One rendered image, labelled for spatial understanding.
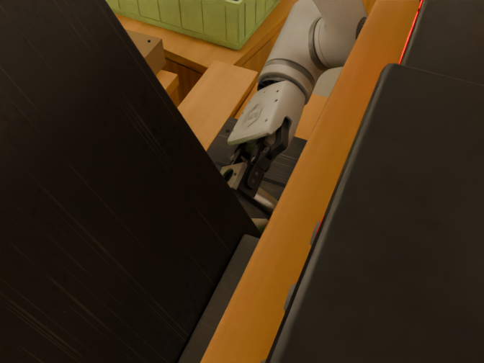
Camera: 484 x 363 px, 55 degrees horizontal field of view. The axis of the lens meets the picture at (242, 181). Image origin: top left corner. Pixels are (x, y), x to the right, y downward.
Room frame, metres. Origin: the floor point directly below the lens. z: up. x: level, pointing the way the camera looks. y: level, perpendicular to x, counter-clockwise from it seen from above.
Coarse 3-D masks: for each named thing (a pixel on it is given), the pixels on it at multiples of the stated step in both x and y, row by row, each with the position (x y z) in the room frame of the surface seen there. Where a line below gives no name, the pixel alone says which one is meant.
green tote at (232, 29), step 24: (120, 0) 1.53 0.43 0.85; (144, 0) 1.48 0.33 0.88; (168, 0) 1.44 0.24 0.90; (192, 0) 1.40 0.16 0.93; (216, 0) 1.35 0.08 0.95; (240, 0) 1.34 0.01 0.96; (264, 0) 1.50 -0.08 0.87; (168, 24) 1.44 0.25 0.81; (192, 24) 1.40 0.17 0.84; (216, 24) 1.36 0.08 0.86; (240, 24) 1.33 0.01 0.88; (240, 48) 1.33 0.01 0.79
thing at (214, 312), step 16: (256, 240) 0.30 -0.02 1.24; (240, 256) 0.28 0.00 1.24; (224, 272) 0.26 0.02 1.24; (240, 272) 0.26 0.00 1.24; (224, 288) 0.24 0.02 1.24; (208, 304) 0.22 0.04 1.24; (224, 304) 0.22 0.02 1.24; (208, 320) 0.20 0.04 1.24; (192, 336) 0.19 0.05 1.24; (208, 336) 0.19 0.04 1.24; (192, 352) 0.17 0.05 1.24
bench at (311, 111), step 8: (256, 88) 1.02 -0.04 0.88; (248, 96) 0.99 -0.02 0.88; (312, 96) 0.99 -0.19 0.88; (320, 96) 0.99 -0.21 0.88; (312, 104) 0.95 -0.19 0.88; (320, 104) 0.95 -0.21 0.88; (240, 112) 0.92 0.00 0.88; (304, 112) 0.92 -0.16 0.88; (312, 112) 0.92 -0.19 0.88; (320, 112) 0.92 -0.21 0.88; (304, 120) 0.89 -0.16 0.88; (312, 120) 0.89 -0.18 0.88; (304, 128) 0.86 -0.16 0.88; (312, 128) 0.86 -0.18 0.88; (296, 136) 0.84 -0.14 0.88; (304, 136) 0.84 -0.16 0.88
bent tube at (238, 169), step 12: (228, 168) 0.42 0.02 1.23; (240, 168) 0.41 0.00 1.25; (228, 180) 0.42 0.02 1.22; (240, 180) 0.39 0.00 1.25; (240, 192) 0.39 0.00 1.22; (264, 192) 0.40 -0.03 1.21; (252, 204) 0.39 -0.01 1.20; (264, 204) 0.39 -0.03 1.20; (276, 204) 0.40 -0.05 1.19; (264, 216) 0.39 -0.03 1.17; (264, 228) 0.41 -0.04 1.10
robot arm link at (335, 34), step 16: (320, 0) 0.58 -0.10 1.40; (336, 0) 0.58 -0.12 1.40; (352, 0) 0.59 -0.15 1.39; (336, 16) 0.57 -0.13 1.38; (352, 16) 0.57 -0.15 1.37; (320, 32) 0.59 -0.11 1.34; (336, 32) 0.56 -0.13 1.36; (352, 32) 0.56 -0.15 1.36; (320, 48) 0.57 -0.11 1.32; (336, 48) 0.56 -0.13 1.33; (336, 64) 0.56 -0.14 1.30
